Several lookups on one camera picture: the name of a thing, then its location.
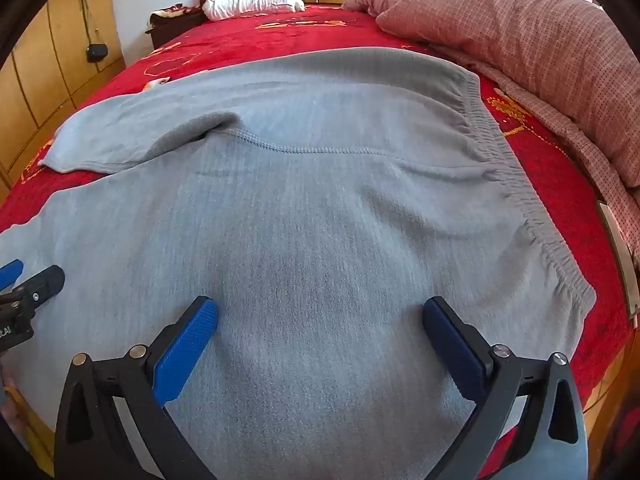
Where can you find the red patterned cloth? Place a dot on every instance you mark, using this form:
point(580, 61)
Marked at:
point(172, 12)

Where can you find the red rose printed blanket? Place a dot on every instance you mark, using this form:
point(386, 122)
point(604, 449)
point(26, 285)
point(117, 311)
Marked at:
point(280, 35)

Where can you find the white crumpled pillow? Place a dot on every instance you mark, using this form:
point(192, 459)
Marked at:
point(250, 2)

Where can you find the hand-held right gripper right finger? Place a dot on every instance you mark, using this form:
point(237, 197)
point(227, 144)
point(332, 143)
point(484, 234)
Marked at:
point(452, 350)

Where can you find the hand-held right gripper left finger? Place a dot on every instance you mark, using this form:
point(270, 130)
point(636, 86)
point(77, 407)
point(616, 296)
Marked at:
point(185, 350)

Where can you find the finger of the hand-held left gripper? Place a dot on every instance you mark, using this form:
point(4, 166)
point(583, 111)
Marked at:
point(10, 271)
point(45, 281)

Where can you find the pink checked quilt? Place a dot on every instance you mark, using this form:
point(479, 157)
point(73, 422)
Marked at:
point(525, 35)

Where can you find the light wooden wardrobe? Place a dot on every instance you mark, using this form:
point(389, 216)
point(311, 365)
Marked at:
point(45, 60)

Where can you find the grey pants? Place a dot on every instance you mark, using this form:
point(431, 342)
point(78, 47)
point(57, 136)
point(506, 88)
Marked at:
point(320, 240)

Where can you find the beige flat board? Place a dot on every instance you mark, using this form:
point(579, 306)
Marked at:
point(617, 245)

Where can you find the small black hanging bag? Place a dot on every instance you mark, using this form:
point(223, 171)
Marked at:
point(97, 51)

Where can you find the dark wooden nightstand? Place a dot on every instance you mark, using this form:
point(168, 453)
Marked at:
point(170, 32)

